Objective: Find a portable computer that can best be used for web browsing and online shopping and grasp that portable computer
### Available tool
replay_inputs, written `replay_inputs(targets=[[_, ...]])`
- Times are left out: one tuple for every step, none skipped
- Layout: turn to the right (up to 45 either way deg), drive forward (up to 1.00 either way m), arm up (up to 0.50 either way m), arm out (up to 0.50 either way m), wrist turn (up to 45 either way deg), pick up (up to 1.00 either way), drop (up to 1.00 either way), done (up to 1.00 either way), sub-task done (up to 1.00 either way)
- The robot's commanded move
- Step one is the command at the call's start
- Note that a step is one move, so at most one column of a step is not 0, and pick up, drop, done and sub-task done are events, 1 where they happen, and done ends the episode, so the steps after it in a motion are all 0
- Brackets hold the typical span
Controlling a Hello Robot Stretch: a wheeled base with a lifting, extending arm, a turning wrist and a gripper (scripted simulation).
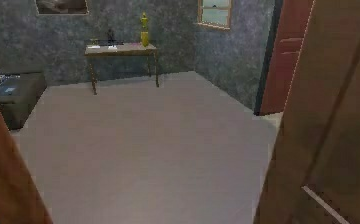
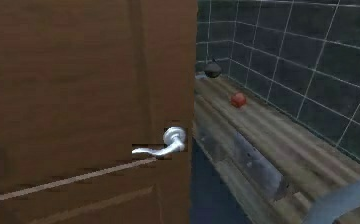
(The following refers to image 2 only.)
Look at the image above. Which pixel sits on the black round kettle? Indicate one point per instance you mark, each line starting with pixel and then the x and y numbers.
pixel 212 69

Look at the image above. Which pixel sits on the red round fruit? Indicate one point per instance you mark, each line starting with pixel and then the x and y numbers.
pixel 238 99

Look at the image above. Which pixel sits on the grey kitchen knife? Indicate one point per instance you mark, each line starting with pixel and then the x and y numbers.
pixel 254 161

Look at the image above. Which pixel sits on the brown wooden door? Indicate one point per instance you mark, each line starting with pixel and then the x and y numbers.
pixel 74 83

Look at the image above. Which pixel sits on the wooden kitchen worktop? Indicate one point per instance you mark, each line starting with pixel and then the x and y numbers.
pixel 288 146

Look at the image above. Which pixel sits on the grey-blue curved rim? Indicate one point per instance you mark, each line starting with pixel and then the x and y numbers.
pixel 341 201

